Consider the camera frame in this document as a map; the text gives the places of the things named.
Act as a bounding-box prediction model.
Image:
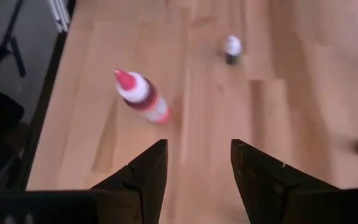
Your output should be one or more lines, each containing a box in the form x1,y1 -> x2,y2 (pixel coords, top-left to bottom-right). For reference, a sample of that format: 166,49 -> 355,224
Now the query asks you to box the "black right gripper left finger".
90,139 -> 169,224

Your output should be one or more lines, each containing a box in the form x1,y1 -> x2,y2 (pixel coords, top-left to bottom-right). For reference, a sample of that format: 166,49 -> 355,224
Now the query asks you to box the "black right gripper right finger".
230,139 -> 341,224

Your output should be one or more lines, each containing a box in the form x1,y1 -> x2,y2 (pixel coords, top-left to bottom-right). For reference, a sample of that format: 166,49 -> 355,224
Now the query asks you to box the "small white-capped dropper bottle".
223,34 -> 244,65

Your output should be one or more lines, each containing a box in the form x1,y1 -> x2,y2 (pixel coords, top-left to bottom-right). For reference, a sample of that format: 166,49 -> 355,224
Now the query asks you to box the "black aluminium table frame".
17,0 -> 77,191

